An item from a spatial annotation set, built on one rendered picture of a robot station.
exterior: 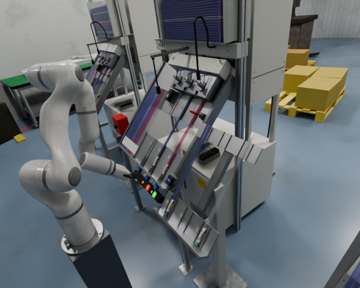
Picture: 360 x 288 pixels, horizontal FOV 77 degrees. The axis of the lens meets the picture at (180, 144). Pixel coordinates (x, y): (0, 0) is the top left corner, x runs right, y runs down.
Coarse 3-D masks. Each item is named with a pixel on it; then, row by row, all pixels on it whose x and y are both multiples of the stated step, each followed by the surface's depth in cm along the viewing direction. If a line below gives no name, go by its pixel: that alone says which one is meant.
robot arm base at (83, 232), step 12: (84, 204) 100; (84, 216) 98; (72, 228) 95; (84, 228) 98; (96, 228) 108; (72, 240) 99; (84, 240) 100; (96, 240) 102; (72, 252) 99; (84, 252) 99
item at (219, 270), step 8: (216, 192) 102; (216, 200) 105; (224, 200) 109; (208, 208) 113; (224, 208) 112; (216, 216) 110; (224, 216) 115; (216, 224) 113; (224, 224) 118; (224, 232) 121; (224, 240) 124; (216, 248) 124; (224, 248) 127; (216, 256) 129; (224, 256) 131; (216, 264) 133; (224, 264) 135; (208, 272) 154; (216, 272) 138; (224, 272) 139; (232, 272) 152; (200, 280) 150; (208, 280) 150; (216, 280) 143; (224, 280) 143; (232, 280) 148; (240, 280) 147
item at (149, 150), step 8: (144, 144) 153; (152, 144) 146; (160, 144) 141; (144, 152) 150; (152, 152) 144; (168, 152) 134; (144, 160) 147; (152, 160) 141; (160, 160) 136; (168, 160) 131; (176, 160) 127; (160, 168) 134; (168, 168) 129; (176, 168) 125
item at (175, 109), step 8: (160, 72) 169; (168, 72) 162; (176, 72) 155; (160, 80) 166; (168, 80) 159; (168, 88) 155; (176, 96) 146; (184, 96) 141; (216, 96) 123; (168, 104) 149; (176, 104) 144; (184, 104) 138; (192, 104) 133; (208, 104) 125; (168, 112) 147; (176, 112) 141; (200, 112) 127; (184, 120) 134; (200, 120) 125
